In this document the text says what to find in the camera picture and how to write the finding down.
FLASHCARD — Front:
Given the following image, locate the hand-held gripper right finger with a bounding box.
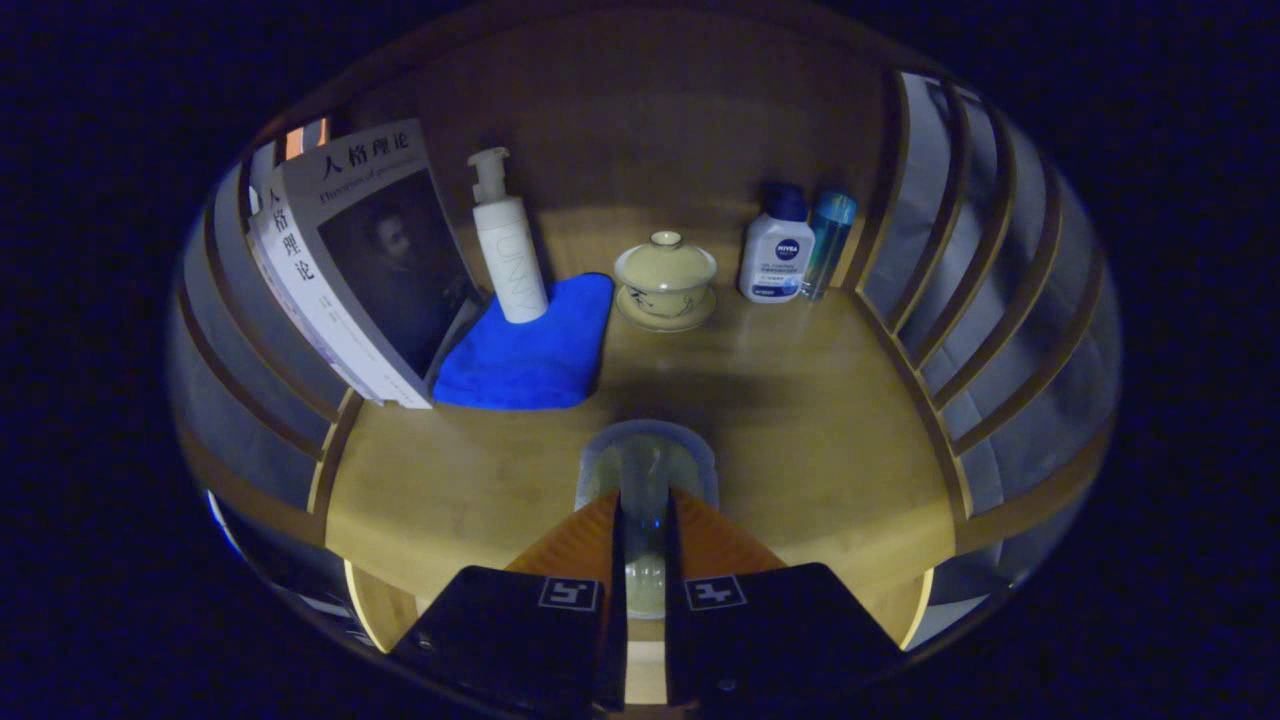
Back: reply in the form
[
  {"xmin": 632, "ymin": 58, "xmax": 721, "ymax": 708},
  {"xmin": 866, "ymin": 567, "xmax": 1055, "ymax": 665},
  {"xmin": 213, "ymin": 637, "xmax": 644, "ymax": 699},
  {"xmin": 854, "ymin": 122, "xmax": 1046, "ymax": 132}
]
[{"xmin": 663, "ymin": 486, "xmax": 906, "ymax": 713}]

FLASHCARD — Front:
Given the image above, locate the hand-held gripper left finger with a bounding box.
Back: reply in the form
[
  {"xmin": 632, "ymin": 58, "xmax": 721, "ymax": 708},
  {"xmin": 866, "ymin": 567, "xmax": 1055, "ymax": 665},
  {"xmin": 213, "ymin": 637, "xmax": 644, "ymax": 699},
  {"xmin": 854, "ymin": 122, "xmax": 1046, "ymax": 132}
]
[{"xmin": 388, "ymin": 488, "xmax": 629, "ymax": 716}]

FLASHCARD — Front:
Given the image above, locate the wooden countertop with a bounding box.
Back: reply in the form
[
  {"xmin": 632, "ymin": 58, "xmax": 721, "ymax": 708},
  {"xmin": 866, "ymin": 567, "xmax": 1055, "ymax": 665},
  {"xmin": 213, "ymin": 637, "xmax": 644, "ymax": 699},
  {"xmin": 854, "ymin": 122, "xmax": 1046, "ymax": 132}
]
[{"xmin": 325, "ymin": 200, "xmax": 959, "ymax": 641}]

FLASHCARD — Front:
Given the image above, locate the wooden cabinet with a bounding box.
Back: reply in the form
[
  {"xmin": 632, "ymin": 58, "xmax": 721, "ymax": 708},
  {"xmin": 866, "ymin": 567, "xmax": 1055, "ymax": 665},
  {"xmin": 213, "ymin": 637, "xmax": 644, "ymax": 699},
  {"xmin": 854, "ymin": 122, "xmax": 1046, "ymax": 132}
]
[{"xmin": 165, "ymin": 10, "xmax": 1121, "ymax": 661}]

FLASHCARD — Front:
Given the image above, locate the blue folded cloth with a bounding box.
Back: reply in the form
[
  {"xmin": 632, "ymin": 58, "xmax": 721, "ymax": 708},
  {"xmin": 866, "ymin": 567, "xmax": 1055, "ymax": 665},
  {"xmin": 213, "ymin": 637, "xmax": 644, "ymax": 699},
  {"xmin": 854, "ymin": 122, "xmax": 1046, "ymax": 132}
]
[{"xmin": 432, "ymin": 272, "xmax": 616, "ymax": 412}]

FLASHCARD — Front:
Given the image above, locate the lidded tea cup with saucer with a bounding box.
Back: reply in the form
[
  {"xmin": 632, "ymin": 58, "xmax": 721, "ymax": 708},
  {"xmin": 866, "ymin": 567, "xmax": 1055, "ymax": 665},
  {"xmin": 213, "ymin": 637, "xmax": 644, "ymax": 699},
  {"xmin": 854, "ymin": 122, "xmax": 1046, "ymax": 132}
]
[{"xmin": 613, "ymin": 230, "xmax": 719, "ymax": 334}]

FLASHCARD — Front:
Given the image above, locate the white pump bottle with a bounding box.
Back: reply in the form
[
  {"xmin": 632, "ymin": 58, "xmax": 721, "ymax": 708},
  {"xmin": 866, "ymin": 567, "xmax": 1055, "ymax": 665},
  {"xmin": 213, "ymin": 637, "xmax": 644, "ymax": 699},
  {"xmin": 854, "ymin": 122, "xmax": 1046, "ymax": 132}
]
[{"xmin": 467, "ymin": 147, "xmax": 550, "ymax": 325}]

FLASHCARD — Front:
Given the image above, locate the white lotion bottle blue cap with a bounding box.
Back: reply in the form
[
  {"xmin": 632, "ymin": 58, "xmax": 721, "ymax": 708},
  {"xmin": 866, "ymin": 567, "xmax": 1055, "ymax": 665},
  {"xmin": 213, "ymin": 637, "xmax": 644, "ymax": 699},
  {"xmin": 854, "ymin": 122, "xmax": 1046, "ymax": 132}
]
[{"xmin": 738, "ymin": 182, "xmax": 816, "ymax": 304}]

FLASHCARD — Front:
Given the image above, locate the teal slim bottle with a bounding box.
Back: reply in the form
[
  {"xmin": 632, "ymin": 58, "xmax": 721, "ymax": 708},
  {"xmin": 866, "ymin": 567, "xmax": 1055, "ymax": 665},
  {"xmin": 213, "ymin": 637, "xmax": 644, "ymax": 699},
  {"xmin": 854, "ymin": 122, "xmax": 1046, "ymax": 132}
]
[{"xmin": 800, "ymin": 190, "xmax": 859, "ymax": 302}]

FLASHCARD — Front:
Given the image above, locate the thick portrait cover book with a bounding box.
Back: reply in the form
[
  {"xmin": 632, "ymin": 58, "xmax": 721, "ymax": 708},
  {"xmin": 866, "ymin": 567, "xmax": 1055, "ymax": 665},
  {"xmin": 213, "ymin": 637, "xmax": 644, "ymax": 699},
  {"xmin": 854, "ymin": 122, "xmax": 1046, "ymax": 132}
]
[{"xmin": 265, "ymin": 118, "xmax": 486, "ymax": 409}]

